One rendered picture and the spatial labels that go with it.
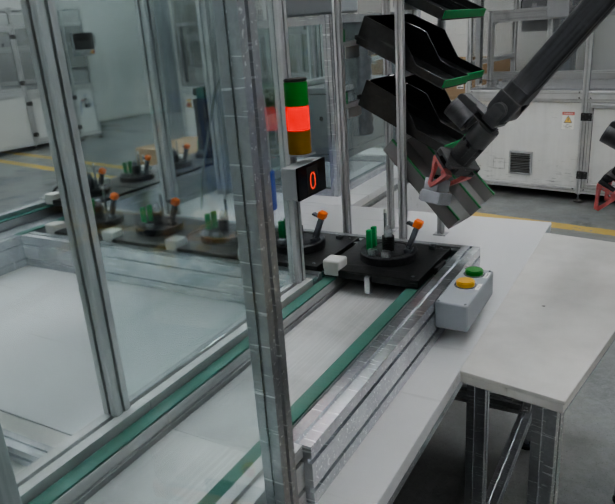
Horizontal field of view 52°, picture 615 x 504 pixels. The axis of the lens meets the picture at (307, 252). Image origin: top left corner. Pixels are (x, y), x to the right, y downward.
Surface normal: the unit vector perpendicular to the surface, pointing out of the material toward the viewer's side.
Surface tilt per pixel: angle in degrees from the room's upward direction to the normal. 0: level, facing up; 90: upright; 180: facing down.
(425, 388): 0
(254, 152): 90
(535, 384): 0
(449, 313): 90
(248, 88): 90
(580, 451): 0
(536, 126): 90
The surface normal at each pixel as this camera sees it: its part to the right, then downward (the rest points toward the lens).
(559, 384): -0.07, -0.94
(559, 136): -0.62, 0.30
